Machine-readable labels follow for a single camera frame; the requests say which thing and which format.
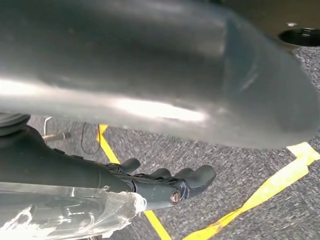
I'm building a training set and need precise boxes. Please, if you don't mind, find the black floor cable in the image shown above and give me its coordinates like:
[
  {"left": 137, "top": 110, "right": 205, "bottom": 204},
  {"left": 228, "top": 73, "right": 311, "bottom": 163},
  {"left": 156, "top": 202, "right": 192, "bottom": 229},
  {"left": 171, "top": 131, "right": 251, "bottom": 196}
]
[{"left": 80, "top": 122, "right": 101, "bottom": 156}]

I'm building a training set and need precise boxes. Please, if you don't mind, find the clear plastic wrap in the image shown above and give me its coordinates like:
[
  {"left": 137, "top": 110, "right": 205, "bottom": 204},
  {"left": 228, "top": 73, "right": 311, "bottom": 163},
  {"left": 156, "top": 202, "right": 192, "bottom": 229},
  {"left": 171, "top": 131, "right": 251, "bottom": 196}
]
[{"left": 0, "top": 181, "right": 147, "bottom": 240}]

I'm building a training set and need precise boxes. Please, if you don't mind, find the grey robot body shell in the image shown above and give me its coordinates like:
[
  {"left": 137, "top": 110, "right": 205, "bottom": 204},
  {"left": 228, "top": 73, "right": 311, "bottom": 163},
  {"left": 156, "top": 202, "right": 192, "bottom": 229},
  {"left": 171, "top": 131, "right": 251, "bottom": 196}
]
[{"left": 0, "top": 0, "right": 320, "bottom": 150}]

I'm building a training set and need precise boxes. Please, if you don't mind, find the yellow floor tape marking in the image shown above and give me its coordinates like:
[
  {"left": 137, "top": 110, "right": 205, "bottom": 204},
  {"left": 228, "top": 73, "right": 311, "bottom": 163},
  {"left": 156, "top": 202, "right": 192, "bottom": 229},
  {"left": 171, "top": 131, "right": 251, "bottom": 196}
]
[{"left": 96, "top": 124, "right": 320, "bottom": 240}]

